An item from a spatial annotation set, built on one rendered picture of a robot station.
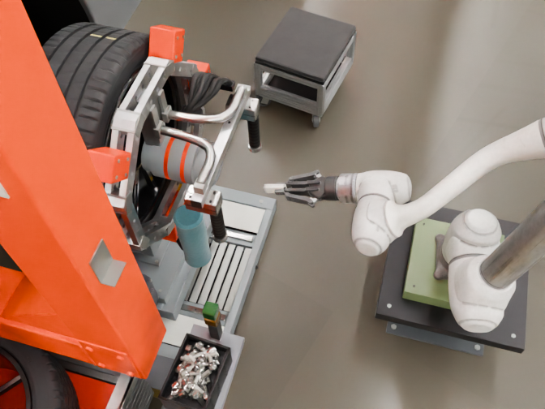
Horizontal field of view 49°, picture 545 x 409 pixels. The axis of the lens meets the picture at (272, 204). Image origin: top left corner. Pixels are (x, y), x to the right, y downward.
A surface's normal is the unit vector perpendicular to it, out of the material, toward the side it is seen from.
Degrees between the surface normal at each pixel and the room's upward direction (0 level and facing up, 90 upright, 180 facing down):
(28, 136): 90
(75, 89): 16
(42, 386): 0
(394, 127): 0
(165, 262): 0
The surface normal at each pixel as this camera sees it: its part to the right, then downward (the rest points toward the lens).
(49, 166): 0.96, 0.22
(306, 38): -0.02, -0.55
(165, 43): -0.24, 0.34
